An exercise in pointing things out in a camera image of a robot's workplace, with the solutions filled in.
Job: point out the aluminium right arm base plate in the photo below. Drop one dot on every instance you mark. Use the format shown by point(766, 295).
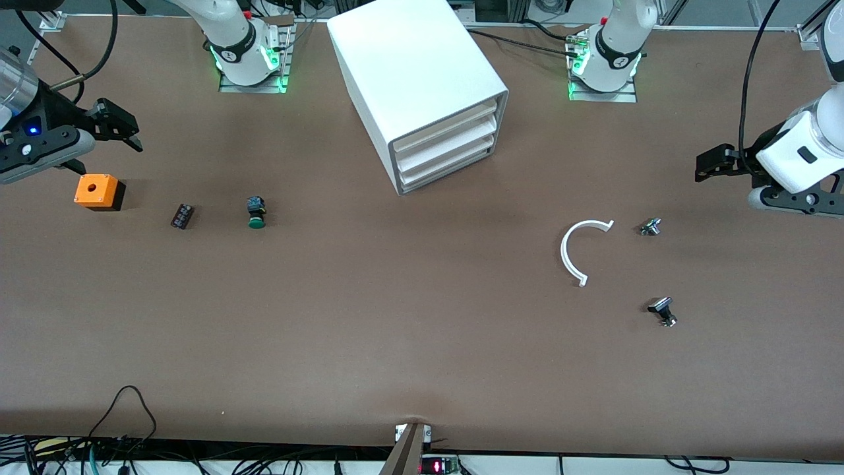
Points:
point(254, 88)

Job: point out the aluminium frame profile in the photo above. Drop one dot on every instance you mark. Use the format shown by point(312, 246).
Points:
point(817, 26)
point(53, 23)

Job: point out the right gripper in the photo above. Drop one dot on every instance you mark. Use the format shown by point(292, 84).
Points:
point(58, 111)

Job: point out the black box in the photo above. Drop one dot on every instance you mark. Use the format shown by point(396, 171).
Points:
point(501, 10)

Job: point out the brown camera mount post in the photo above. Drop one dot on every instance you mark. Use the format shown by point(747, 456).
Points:
point(405, 452)

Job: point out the small silver metal switch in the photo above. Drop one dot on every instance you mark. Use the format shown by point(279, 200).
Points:
point(650, 227)

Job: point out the white curved plastic arc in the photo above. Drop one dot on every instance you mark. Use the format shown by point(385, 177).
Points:
point(564, 254)

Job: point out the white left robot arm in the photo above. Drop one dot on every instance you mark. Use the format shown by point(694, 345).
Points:
point(616, 39)

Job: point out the aluminium left arm base plate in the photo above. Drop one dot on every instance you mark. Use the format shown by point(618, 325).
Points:
point(603, 96)

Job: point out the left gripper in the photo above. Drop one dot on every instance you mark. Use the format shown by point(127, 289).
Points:
point(744, 160)

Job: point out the black terminal block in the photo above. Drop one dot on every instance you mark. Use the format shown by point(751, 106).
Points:
point(182, 216)

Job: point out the device with red display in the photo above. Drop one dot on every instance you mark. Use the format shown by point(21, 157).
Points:
point(438, 467)

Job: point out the orange button box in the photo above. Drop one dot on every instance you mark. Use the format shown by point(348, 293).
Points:
point(95, 188)

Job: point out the black capped metal switch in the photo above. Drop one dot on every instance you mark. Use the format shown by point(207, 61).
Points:
point(662, 309)

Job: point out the green push button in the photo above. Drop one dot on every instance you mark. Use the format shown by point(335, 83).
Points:
point(256, 212)

